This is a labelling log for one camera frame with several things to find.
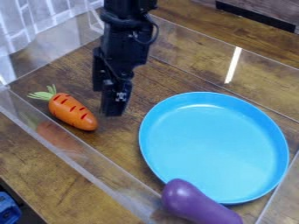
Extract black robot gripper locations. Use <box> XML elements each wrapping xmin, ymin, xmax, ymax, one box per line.
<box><xmin>93</xmin><ymin>0</ymin><xmax>158</xmax><ymax>116</ymax></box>

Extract dark baseboard strip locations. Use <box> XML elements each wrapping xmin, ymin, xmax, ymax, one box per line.
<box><xmin>215</xmin><ymin>0</ymin><xmax>296</xmax><ymax>33</ymax></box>

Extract blue round plastic tray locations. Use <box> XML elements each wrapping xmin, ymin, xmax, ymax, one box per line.
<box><xmin>139</xmin><ymin>92</ymin><xmax>290</xmax><ymax>205</ymax></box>

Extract blue plastic object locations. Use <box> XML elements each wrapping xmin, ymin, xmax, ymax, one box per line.
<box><xmin>0</xmin><ymin>192</ymin><xmax>23</xmax><ymax>224</ymax></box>

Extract orange toy carrot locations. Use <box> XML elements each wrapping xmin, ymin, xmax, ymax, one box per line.
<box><xmin>27</xmin><ymin>85</ymin><xmax>99</xmax><ymax>131</ymax></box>

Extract white checkered curtain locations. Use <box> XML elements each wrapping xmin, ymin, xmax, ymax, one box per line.
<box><xmin>0</xmin><ymin>0</ymin><xmax>105</xmax><ymax>86</ymax></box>

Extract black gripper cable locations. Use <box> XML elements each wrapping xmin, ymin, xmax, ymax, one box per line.
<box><xmin>133</xmin><ymin>20</ymin><xmax>162</xmax><ymax>46</ymax></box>

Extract purple toy eggplant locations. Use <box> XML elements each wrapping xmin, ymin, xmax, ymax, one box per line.
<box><xmin>162</xmin><ymin>178</ymin><xmax>244</xmax><ymax>224</ymax></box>

